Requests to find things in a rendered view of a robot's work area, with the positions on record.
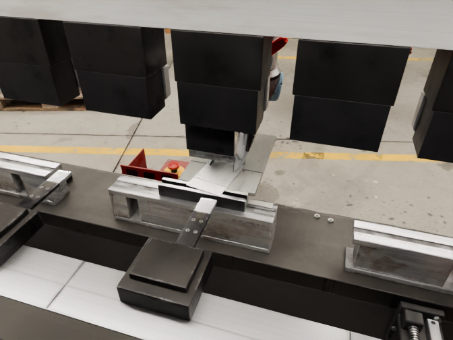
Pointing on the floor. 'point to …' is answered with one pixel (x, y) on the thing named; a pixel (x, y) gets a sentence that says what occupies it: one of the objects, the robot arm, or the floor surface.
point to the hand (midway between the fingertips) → (224, 164)
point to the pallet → (40, 106)
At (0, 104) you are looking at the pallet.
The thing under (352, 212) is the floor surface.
